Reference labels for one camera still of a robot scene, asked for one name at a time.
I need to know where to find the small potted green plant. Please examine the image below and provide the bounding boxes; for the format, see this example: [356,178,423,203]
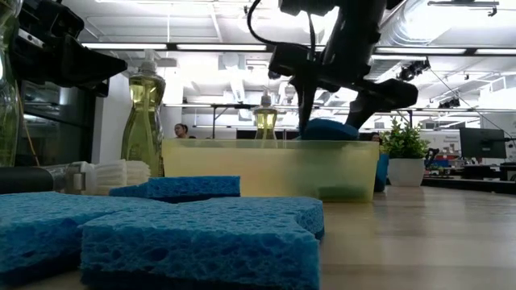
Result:
[380,118,431,188]

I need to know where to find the overhead light rail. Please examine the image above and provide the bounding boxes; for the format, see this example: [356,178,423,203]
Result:
[80,41,516,56]

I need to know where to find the dark background desk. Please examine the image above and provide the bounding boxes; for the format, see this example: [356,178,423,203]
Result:
[421,173,516,196]

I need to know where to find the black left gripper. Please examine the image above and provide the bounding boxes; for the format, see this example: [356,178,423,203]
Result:
[10,0,129,98]

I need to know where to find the blue cellulose sponge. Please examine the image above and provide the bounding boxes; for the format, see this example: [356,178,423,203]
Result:
[108,175,242,204]
[0,190,152,285]
[79,196,326,290]
[298,118,360,142]

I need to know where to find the black computer monitor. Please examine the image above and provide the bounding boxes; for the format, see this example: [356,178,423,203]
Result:
[459,127,508,160]

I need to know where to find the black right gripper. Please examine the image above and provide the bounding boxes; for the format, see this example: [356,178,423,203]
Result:
[268,6,420,139]

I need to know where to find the white poster board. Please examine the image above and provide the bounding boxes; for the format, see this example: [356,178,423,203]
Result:
[430,130,462,156]

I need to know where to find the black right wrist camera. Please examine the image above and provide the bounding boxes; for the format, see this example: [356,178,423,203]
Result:
[279,0,338,18]

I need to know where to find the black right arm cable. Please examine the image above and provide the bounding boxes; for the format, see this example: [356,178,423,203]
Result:
[246,0,319,52]

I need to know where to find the clear soap pump bottle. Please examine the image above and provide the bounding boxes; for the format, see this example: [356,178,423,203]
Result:
[252,90,279,141]
[0,0,23,168]
[120,50,167,178]

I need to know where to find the yellow translucent plastic bin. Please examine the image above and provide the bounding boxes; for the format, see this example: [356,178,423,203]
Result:
[161,139,381,204]

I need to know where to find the blue plastic bin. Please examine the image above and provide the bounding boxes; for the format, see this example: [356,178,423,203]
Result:
[373,151,390,193]

